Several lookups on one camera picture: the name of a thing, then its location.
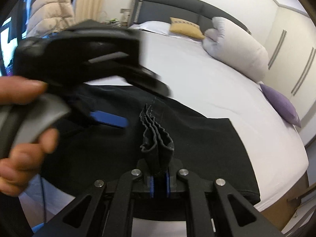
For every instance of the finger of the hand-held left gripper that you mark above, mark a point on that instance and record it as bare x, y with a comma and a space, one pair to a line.
108, 119
153, 84

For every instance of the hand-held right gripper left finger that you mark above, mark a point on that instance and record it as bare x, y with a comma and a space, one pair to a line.
152, 187

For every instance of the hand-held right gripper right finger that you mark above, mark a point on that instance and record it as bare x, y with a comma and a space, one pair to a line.
168, 185

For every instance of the black pants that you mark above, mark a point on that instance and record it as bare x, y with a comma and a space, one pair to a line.
209, 153

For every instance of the person's left hand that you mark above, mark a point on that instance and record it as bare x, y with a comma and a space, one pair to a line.
19, 167

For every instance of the white sheeted bed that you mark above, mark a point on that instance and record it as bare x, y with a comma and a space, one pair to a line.
197, 84

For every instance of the beige puffer jacket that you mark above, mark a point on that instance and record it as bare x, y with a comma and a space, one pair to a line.
51, 9

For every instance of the cream curtain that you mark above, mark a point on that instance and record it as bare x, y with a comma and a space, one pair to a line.
88, 0

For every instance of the white pillow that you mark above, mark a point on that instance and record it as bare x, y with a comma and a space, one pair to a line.
153, 27

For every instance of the yellow patterned pillow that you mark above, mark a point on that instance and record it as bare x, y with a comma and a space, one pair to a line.
185, 28

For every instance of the window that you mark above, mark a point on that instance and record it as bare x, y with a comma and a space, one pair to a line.
9, 34

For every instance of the grey padded headboard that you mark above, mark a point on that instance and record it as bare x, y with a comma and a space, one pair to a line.
177, 7

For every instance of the folded white duvet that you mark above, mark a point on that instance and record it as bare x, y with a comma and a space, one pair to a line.
237, 49

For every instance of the purple cushion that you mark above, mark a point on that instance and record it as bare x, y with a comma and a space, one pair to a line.
281, 103

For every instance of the white wardrobe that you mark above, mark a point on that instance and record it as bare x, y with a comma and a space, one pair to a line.
293, 29

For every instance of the wall socket panel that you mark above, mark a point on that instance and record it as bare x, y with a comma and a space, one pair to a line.
125, 10

